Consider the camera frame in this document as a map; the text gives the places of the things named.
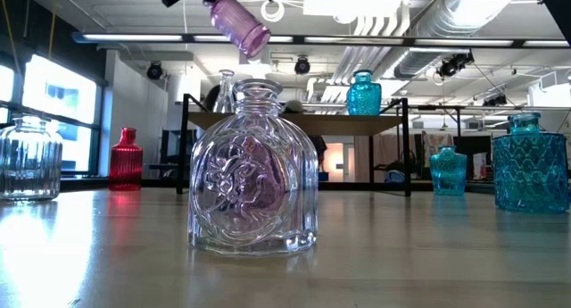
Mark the pink ribbed glass vase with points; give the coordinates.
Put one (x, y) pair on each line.
(241, 29)

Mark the clear conical glass vase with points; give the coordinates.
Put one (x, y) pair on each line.
(224, 96)

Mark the red ribbed glass vase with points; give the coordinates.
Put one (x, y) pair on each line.
(126, 163)

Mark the tall blue embossed glass vase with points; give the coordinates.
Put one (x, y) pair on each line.
(363, 98)

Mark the clear ribbed glass jar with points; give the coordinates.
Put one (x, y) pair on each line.
(29, 160)

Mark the small blue glass vase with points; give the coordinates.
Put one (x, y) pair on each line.
(448, 172)

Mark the wide blue zigzag glass vase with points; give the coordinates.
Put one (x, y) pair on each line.
(531, 169)

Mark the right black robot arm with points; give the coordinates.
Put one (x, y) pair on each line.
(560, 0)

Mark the linear ceiling light bar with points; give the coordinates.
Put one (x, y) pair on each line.
(134, 37)

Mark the black round ceiling spotlight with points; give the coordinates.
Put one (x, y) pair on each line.
(154, 70)
(302, 65)

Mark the window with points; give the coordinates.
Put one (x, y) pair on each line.
(58, 94)

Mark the white ceiling conduit bundle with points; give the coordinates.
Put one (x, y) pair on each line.
(370, 53)

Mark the person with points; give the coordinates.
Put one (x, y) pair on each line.
(319, 149)

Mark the clear embossed glass bottle vase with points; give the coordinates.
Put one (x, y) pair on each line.
(223, 218)

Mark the black track spotlight cluster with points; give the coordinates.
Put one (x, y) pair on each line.
(455, 63)

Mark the black aluminium cross rail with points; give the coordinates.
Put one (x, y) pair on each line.
(85, 184)

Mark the wooden shelf black metal frame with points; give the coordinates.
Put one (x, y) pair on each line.
(370, 126)

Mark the silver ventilation duct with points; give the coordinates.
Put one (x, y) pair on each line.
(446, 31)

